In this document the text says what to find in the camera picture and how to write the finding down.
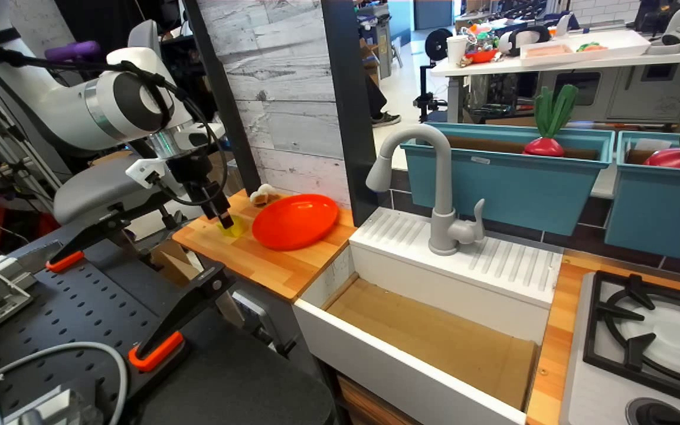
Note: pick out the white long table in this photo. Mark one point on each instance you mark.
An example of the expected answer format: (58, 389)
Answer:
(576, 61)

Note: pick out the black perforated board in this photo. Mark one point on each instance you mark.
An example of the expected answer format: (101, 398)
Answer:
(63, 314)

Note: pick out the toy stove with black grates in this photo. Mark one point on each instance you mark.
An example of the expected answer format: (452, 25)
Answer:
(647, 354)

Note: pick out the black frame post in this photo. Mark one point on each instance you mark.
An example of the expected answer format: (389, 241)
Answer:
(217, 95)
(353, 108)

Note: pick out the orange plastic bowl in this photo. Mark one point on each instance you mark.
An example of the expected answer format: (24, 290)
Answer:
(296, 221)

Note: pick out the teal planter box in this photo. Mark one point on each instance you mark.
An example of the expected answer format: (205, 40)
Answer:
(505, 185)
(662, 209)

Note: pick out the grey wood-pattern backdrop panel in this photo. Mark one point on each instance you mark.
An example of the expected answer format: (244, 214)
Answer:
(277, 86)

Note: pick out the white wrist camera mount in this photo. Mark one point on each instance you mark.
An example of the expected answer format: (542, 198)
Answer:
(147, 167)

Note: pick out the yellow cube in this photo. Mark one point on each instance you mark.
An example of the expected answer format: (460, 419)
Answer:
(235, 231)

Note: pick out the black round roll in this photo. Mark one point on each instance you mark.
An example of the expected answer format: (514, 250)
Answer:
(436, 42)

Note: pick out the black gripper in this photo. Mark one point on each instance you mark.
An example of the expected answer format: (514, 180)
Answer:
(190, 167)

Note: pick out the wooden stove counter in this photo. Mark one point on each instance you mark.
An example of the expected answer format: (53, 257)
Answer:
(547, 345)

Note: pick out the person in grey hoodie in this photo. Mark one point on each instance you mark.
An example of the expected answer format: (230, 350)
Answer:
(377, 95)

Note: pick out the white toy sink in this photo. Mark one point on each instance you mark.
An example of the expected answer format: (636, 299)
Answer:
(434, 314)

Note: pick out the small white round toy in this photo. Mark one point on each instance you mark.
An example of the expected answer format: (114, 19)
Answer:
(263, 195)

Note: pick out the grey toy faucet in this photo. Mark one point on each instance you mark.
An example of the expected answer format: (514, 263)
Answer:
(436, 197)

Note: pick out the red bowl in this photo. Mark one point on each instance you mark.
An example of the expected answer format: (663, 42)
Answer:
(483, 55)

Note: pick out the wooden toy kitchen counter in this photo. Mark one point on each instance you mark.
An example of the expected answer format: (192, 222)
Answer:
(277, 268)

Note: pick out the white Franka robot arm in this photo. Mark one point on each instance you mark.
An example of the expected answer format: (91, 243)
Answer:
(80, 108)

